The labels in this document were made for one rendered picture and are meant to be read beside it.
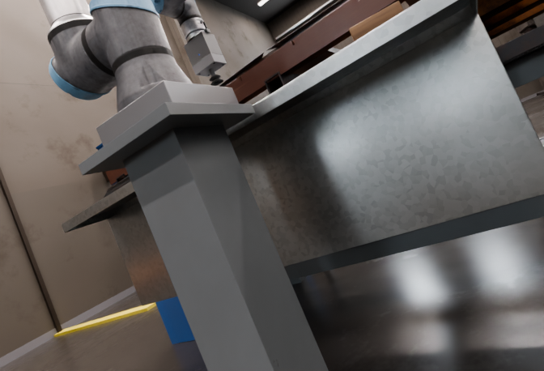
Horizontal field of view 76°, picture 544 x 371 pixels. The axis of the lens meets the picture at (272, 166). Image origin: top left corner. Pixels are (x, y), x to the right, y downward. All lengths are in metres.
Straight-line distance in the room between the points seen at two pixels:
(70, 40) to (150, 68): 0.21
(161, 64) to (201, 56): 0.48
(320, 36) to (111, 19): 0.46
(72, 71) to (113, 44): 0.14
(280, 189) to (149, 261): 0.62
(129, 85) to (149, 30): 0.11
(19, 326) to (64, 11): 3.93
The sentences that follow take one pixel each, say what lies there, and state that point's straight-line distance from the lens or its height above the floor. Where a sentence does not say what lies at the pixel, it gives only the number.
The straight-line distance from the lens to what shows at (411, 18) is 0.64.
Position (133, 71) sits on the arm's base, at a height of 0.79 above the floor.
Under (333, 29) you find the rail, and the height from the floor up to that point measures 0.79.
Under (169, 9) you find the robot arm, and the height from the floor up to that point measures 1.10.
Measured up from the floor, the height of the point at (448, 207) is 0.33.
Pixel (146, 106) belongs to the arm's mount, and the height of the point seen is 0.71.
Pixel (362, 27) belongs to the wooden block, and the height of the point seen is 0.72.
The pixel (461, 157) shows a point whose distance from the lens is 0.78.
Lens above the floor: 0.50
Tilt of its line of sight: 4 degrees up
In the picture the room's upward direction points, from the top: 23 degrees counter-clockwise
